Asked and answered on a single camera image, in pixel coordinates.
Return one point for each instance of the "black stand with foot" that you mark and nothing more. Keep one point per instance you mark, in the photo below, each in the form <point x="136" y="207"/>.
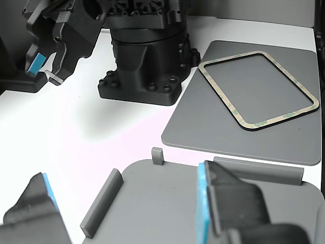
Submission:
<point x="20" y="84"/>

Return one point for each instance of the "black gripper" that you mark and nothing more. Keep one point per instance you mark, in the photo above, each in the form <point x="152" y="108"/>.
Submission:
<point x="81" y="30"/>

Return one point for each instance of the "black camera board housing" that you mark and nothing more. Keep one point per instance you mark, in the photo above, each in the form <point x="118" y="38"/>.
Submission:
<point x="35" y="15"/>

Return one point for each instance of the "grey holder plate with ridges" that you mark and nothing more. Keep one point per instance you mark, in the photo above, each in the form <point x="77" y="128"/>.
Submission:
<point x="157" y="208"/>

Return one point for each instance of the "flat grey tray plate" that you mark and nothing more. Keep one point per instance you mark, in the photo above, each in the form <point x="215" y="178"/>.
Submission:
<point x="203" y="127"/>

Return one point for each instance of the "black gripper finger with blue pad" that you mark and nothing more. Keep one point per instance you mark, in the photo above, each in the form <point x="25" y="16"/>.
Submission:
<point x="233" y="203"/>
<point x="28" y="211"/>

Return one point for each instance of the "rectangular frame with tan liner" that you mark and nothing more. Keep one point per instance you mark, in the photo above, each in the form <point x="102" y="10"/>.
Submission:
<point x="279" y="117"/>

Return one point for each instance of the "black vertical post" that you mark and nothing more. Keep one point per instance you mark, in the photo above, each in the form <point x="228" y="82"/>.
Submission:
<point x="320" y="38"/>

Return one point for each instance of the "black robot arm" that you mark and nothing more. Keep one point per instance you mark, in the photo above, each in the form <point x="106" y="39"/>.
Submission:
<point x="142" y="63"/>

